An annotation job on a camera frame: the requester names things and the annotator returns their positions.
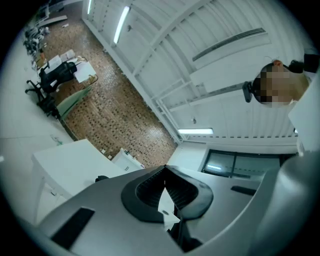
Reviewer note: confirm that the dark glass window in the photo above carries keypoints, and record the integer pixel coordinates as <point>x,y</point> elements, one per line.
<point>240,165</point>

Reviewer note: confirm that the white board sheet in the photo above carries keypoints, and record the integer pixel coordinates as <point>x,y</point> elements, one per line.
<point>85,71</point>

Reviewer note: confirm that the linear ceiling air vent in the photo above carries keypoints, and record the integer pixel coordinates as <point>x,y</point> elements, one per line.
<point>228,43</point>

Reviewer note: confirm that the white cabinet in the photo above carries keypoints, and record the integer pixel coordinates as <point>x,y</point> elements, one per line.
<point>127,160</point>

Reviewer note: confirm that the white table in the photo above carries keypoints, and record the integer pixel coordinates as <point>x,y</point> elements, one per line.
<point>72,170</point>

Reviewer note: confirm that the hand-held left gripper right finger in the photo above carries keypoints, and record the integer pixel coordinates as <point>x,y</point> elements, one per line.
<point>225,200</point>

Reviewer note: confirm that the black office chair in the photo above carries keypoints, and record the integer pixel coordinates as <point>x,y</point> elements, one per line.
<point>53,80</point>

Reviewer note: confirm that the long ceiling tube light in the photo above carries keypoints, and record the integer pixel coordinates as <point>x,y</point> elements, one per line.
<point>121,24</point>

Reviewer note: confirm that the short ceiling tube light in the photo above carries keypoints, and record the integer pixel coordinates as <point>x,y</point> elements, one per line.
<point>89,6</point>

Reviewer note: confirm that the black head-worn camera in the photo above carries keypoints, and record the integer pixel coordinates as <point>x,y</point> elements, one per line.
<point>248,91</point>

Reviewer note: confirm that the person's head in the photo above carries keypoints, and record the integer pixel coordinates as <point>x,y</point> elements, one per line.
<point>280,85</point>

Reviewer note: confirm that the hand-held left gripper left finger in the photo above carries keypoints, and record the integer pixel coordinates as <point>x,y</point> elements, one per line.
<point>105,210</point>

